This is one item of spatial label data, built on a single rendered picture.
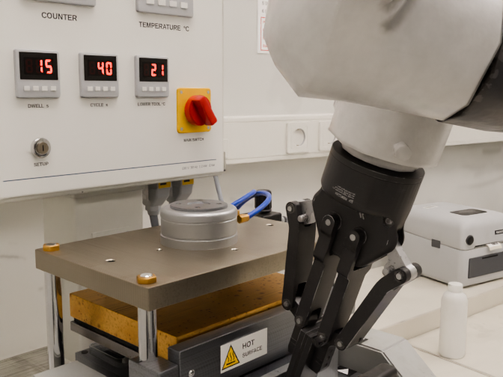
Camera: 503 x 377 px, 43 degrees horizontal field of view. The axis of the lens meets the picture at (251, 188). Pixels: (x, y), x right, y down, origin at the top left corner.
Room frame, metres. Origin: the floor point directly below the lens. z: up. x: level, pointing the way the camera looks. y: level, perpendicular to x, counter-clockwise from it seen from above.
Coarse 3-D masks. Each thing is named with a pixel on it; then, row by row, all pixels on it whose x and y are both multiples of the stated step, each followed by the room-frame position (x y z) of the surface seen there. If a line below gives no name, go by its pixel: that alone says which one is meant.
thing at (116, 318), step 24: (240, 288) 0.64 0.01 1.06; (264, 288) 0.64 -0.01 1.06; (72, 312) 0.62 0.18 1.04; (96, 312) 0.59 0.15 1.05; (120, 312) 0.57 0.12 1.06; (168, 312) 0.57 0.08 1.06; (192, 312) 0.57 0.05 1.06; (216, 312) 0.57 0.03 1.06; (240, 312) 0.57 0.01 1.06; (96, 336) 0.59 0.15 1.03; (120, 336) 0.56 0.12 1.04; (168, 336) 0.52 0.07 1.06; (192, 336) 0.52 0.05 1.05
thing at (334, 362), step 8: (336, 352) 0.61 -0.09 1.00; (336, 360) 0.61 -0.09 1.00; (280, 368) 0.56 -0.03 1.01; (328, 368) 0.60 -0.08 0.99; (336, 368) 0.61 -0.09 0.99; (264, 376) 0.54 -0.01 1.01; (272, 376) 0.54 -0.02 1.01; (280, 376) 0.54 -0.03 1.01; (320, 376) 0.59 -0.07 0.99; (328, 376) 0.60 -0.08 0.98; (336, 376) 0.61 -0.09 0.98; (344, 376) 0.62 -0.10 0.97; (352, 376) 0.62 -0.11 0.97
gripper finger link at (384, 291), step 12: (384, 276) 0.48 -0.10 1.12; (396, 276) 0.47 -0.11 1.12; (408, 276) 0.46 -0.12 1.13; (372, 288) 0.48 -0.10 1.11; (384, 288) 0.48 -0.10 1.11; (396, 288) 0.49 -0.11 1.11; (372, 300) 0.48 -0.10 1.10; (384, 300) 0.48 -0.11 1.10; (360, 312) 0.49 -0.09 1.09; (372, 312) 0.48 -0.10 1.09; (348, 324) 0.50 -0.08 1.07; (360, 324) 0.49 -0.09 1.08; (372, 324) 0.50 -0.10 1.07; (348, 336) 0.50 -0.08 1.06; (360, 336) 0.50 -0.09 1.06
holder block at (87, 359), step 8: (80, 352) 0.62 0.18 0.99; (88, 352) 0.62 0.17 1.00; (80, 360) 0.62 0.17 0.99; (88, 360) 0.61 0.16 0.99; (96, 360) 0.61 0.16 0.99; (280, 360) 0.61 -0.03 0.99; (288, 360) 0.62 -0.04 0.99; (96, 368) 0.60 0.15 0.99; (104, 368) 0.59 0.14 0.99; (112, 368) 0.59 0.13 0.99; (120, 368) 0.59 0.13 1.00; (128, 368) 0.59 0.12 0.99; (256, 368) 0.59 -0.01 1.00; (264, 368) 0.59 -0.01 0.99; (272, 368) 0.60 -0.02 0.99; (112, 376) 0.58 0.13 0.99; (120, 376) 0.57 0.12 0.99; (128, 376) 0.57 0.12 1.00; (240, 376) 0.57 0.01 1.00; (248, 376) 0.58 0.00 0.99; (256, 376) 0.58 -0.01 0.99
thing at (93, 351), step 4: (92, 348) 0.62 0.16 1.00; (92, 352) 0.62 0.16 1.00; (96, 352) 0.61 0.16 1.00; (100, 352) 0.61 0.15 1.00; (104, 352) 0.60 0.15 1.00; (96, 356) 0.61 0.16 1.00; (100, 356) 0.61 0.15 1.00; (104, 356) 0.60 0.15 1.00; (108, 356) 0.60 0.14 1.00; (104, 360) 0.60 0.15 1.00; (108, 360) 0.60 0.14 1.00; (112, 360) 0.59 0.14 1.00; (116, 360) 0.59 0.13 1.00; (120, 360) 0.59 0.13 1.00; (124, 360) 0.59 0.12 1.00; (128, 360) 0.59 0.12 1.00; (112, 364) 0.59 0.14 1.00; (116, 364) 0.59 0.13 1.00; (120, 364) 0.59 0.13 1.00; (124, 364) 0.59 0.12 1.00; (128, 364) 0.59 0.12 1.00
